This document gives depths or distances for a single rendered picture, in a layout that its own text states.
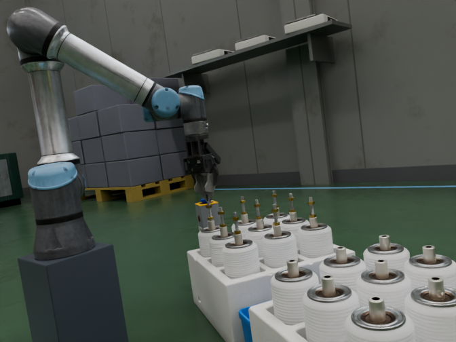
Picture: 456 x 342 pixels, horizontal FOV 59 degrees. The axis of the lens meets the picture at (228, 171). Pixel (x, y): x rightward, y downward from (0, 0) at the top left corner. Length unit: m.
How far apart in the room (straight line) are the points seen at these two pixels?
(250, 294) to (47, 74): 0.81
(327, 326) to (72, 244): 0.66
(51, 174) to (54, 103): 0.25
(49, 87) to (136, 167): 3.20
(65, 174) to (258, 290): 0.57
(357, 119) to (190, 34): 2.28
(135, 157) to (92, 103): 0.82
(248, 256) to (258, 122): 3.28
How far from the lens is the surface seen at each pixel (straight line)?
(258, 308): 0.90
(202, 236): 1.30
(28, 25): 1.17
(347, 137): 3.77
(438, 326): 0.71
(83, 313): 1.13
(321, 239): 1.18
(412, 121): 3.55
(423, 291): 0.75
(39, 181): 1.10
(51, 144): 1.25
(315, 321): 0.73
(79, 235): 1.11
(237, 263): 1.08
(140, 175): 4.44
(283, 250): 1.12
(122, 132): 4.42
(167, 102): 1.10
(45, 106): 1.25
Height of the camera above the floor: 0.54
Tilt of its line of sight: 5 degrees down
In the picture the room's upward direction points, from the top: 8 degrees counter-clockwise
